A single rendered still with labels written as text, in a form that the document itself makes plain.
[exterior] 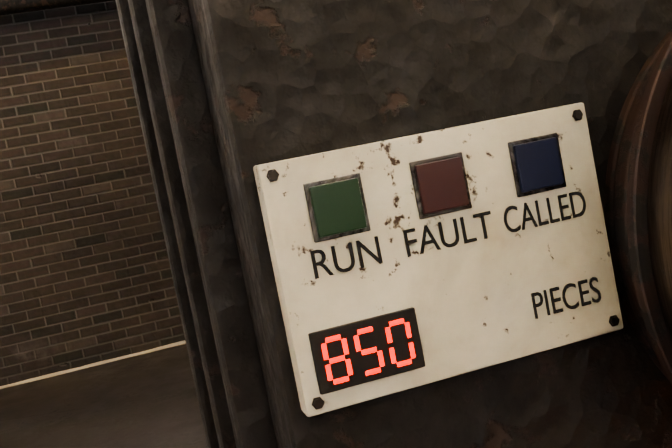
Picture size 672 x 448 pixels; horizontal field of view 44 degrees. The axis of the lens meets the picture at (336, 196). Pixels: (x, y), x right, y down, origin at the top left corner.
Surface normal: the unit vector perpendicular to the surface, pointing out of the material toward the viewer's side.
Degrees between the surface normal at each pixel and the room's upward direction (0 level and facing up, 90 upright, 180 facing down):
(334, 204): 90
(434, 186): 90
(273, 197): 90
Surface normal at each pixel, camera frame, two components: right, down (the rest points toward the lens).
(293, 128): 0.27, 0.00
